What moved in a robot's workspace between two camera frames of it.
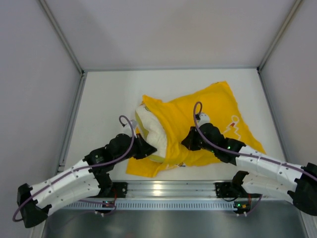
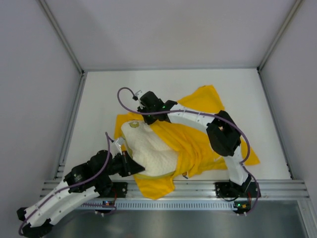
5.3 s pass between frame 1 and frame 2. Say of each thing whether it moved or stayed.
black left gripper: moved
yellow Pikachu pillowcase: moved
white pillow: moved
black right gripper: moved
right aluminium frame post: stayed
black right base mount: stayed
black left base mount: stayed
